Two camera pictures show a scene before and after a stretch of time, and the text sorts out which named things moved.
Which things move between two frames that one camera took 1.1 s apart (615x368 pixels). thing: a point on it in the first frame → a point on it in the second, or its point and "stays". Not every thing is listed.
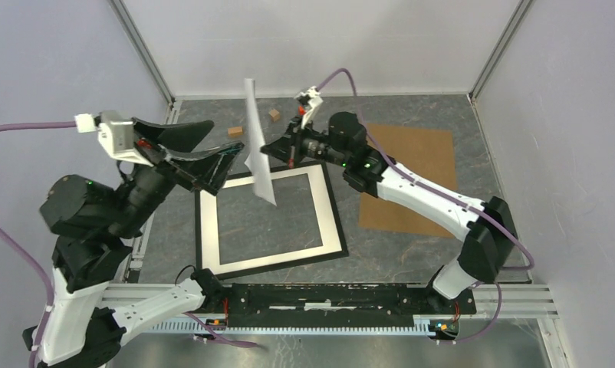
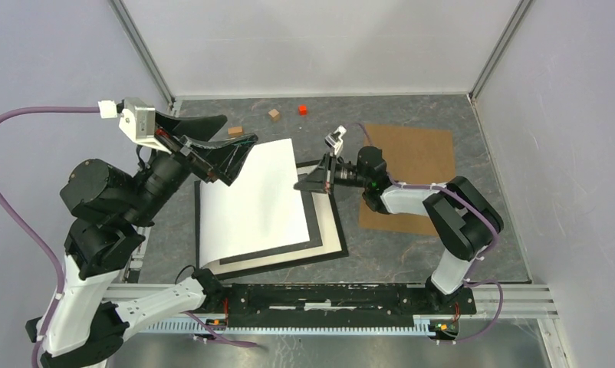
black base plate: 340,305 stays
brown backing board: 428,153 stays
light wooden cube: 274,115 stays
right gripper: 295,127 → 317,181
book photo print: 256,161 → 261,209
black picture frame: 260,268 stays
